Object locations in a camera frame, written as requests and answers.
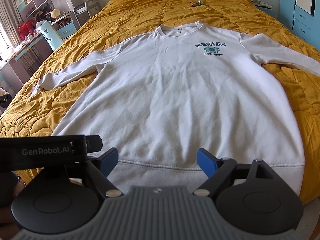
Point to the blue nightstand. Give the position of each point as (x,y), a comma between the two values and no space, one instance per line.
(265,7)

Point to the metal folding stool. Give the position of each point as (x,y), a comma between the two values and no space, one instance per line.
(93,7)

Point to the grey desk with shelves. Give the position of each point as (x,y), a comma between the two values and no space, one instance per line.
(28,55)

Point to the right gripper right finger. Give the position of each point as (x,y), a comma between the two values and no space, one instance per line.
(219,173)

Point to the light blue star chair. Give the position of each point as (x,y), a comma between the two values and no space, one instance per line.
(50,34)

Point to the round globe lamp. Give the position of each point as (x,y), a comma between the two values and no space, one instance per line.
(55,13)

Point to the blue and white wardrobe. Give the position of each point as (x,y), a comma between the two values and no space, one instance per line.
(302,18)

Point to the white Nevada sweatshirt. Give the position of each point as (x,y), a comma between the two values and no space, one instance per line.
(159,97)

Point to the mustard yellow quilt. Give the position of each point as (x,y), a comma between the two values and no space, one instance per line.
(121,19)

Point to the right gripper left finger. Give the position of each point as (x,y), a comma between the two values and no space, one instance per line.
(98,170)

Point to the small green snack packet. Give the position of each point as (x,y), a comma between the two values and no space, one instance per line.
(197,3)

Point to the red bag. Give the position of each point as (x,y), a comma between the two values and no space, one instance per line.
(26,28)

